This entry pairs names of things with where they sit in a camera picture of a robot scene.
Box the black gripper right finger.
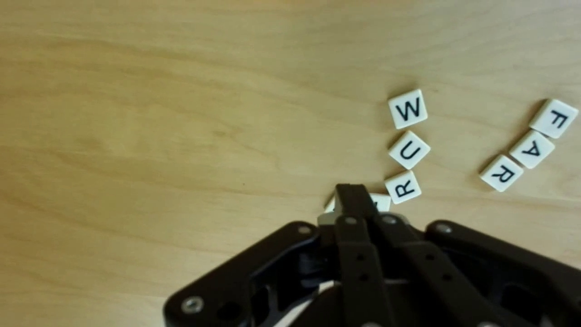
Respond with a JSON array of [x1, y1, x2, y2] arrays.
[[335, 181, 581, 327]]

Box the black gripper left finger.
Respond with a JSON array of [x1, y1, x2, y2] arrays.
[[164, 221, 336, 327]]

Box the white R tile below U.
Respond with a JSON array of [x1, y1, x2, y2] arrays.
[[385, 170, 423, 205]]

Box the white U letter tile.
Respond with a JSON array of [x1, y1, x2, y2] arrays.
[[389, 130, 431, 170]]

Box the white R tile beside A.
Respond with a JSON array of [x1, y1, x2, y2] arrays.
[[480, 154, 523, 192]]

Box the white W letter tile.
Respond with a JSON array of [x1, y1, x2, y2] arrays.
[[389, 88, 429, 128]]

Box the white A letter tile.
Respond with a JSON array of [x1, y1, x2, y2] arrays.
[[511, 128, 556, 168]]

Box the white F letter tile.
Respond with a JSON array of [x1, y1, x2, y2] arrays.
[[531, 97, 580, 139]]

